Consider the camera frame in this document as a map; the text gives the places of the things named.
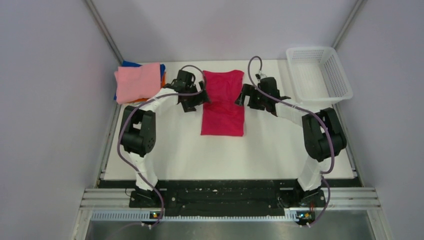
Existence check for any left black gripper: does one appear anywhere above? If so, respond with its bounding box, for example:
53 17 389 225
181 80 212 112

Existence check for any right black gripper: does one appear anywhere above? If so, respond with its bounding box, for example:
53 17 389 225
235 83 268 111

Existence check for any magenta t shirt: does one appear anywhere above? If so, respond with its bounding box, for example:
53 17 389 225
200 70 245 137

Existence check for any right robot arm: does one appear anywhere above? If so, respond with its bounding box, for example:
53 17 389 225
235 77 347 207

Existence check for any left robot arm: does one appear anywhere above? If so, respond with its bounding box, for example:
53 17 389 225
117 69 210 208

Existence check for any white plastic basket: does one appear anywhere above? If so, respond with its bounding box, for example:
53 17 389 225
286 46 354 105

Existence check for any pink folded t shirt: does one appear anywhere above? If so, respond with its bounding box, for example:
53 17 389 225
114 62 162 105

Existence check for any blue folded t shirt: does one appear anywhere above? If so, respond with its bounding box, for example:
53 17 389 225
113 60 167 101

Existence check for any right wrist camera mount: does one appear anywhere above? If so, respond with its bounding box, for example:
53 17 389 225
255 71 267 81

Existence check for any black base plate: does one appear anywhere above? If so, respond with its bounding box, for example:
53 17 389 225
129 179 326 217

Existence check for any aluminium rail frame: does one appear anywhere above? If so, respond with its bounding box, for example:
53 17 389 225
79 187 381 222

